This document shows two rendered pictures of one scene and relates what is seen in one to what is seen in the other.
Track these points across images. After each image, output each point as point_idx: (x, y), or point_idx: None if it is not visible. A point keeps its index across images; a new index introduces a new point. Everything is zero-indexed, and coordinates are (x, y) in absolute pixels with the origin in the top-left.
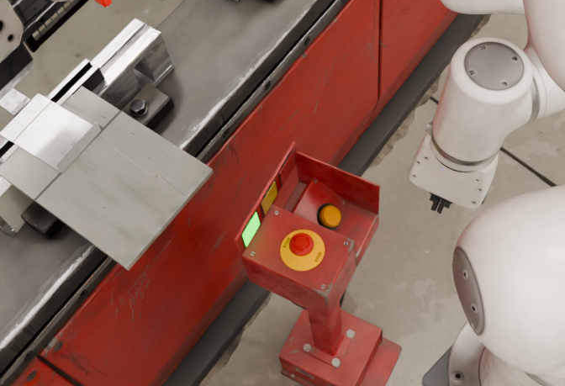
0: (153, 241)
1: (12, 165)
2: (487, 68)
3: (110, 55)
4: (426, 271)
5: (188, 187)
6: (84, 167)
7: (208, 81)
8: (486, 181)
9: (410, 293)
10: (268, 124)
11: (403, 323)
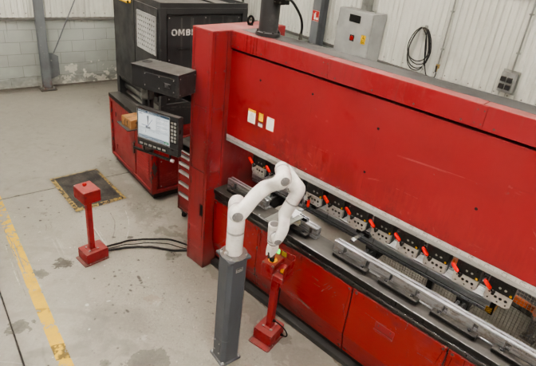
0: (269, 222)
1: None
2: (273, 222)
3: (312, 223)
4: (292, 365)
5: None
6: None
7: (310, 243)
8: (266, 246)
9: (284, 359)
10: (310, 269)
11: (274, 355)
